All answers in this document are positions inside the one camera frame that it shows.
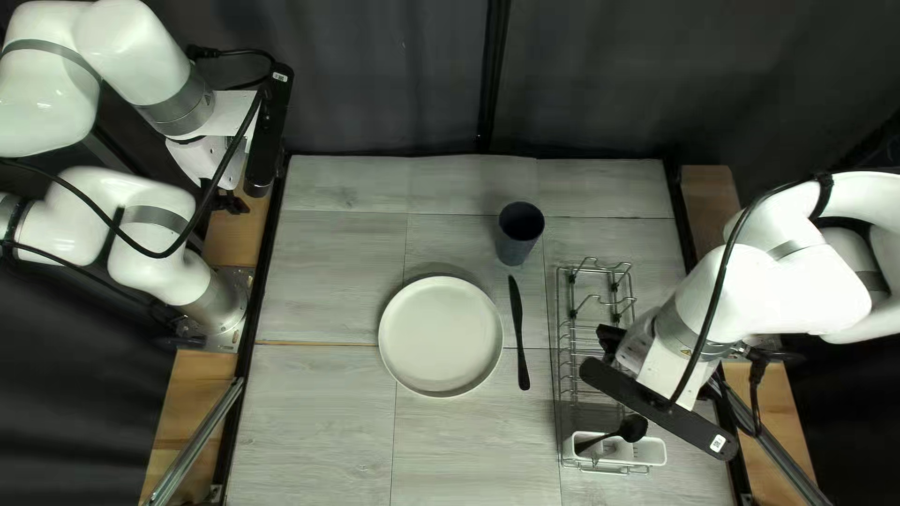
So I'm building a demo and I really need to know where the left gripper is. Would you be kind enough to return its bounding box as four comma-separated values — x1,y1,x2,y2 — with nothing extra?
165,90,263,192

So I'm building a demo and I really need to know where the pale plate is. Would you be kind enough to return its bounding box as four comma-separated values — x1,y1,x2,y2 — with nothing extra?
378,274,504,399

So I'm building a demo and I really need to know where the black knife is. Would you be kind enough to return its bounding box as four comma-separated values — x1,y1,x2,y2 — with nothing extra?
508,275,532,392

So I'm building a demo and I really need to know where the black cable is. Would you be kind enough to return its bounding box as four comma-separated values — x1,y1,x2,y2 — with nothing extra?
0,44,282,303
668,172,838,440

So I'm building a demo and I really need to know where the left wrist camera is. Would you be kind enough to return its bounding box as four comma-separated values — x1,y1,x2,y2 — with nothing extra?
242,63,295,199

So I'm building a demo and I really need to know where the black spoon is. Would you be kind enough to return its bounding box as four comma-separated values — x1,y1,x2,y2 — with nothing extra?
575,413,649,455

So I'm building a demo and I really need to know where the dark blue cup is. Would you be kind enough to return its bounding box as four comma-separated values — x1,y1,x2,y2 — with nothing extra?
495,201,547,267

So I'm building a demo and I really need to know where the wire dish rack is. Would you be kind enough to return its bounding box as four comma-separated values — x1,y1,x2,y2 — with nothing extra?
555,256,651,475

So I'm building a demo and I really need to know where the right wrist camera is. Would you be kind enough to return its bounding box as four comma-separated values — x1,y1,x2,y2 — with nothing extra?
578,356,741,462

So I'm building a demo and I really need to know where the white cutlery holder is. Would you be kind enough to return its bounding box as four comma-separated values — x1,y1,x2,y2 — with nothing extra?
570,430,668,472

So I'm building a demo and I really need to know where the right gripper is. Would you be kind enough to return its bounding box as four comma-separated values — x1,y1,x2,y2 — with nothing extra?
613,309,713,412

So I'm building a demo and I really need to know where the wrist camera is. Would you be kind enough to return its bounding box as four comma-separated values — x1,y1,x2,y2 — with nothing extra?
578,356,741,462
242,63,295,199

